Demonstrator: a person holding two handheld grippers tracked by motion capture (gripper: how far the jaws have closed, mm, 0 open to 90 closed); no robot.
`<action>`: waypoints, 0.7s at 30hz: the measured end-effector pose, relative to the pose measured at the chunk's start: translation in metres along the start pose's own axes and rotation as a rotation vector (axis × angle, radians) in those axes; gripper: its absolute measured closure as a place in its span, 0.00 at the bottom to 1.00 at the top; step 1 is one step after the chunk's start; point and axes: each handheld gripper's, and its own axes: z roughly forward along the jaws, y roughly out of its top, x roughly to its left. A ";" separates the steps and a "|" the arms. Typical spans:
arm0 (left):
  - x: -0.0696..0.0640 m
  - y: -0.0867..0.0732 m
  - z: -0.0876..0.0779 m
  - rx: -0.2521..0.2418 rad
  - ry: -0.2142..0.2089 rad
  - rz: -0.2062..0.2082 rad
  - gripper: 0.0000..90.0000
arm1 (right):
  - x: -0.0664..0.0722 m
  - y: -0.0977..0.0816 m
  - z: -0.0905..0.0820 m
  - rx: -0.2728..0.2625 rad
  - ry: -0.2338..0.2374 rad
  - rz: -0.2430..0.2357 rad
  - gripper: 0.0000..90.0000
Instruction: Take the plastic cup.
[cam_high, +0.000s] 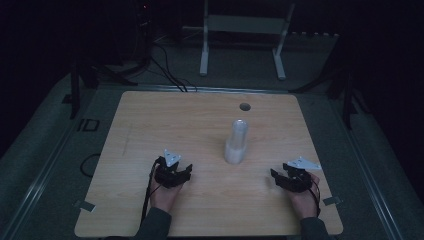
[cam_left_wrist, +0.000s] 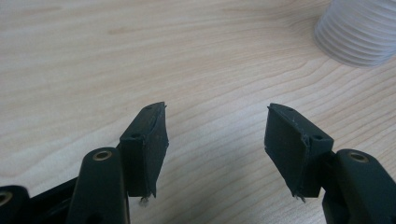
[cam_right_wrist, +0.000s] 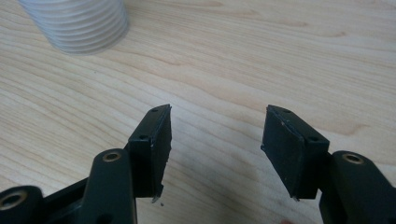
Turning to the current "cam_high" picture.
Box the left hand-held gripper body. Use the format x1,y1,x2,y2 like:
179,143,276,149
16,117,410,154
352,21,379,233
153,148,188,190

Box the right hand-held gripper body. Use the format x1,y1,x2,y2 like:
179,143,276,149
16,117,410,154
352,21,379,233
281,156,323,194

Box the stack of clear plastic cups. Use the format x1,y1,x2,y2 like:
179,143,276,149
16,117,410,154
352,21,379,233
224,118,250,165

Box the person's left hand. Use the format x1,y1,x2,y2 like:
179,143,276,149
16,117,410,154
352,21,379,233
149,181,185,214

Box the person's right hand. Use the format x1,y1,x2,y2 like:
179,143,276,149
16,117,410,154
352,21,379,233
288,172,321,220

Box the grey tape piece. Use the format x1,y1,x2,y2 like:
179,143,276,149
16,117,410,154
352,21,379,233
73,199,97,213
322,195,343,207

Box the black tripod stand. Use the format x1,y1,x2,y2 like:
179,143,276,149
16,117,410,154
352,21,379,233
61,59,139,120
289,64,371,132

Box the white metal stand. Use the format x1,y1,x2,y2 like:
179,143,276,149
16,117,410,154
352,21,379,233
199,0,297,81

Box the right hand-held gripper cable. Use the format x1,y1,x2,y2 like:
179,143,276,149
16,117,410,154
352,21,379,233
308,181,323,218

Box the hand-held gripper cable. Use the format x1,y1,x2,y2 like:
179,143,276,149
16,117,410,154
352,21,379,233
308,181,323,218
140,156,165,225

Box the left hand-held gripper cable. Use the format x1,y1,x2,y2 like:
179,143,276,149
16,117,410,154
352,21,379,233
140,156,165,225

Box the black cable loop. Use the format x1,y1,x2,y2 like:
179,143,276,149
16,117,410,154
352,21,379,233
79,152,102,178

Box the black floor cables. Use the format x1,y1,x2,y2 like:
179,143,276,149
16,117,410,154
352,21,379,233
148,42,198,93

